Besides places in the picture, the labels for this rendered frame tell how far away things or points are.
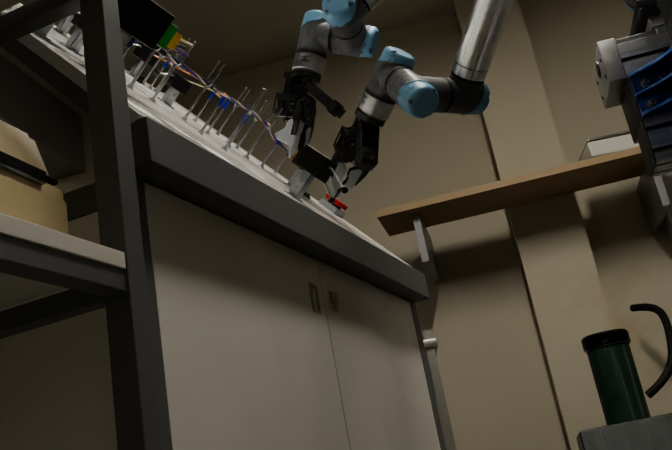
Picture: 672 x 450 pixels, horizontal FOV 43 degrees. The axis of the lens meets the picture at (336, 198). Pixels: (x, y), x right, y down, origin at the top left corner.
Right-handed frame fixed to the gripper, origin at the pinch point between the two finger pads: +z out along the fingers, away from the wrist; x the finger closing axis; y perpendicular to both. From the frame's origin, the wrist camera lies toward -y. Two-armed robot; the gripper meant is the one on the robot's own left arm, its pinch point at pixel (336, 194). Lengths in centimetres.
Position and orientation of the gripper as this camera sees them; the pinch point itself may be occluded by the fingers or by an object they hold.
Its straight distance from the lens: 194.7
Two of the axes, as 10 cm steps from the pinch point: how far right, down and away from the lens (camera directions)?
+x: -9.0, -3.0, -3.2
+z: -4.1, 8.5, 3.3
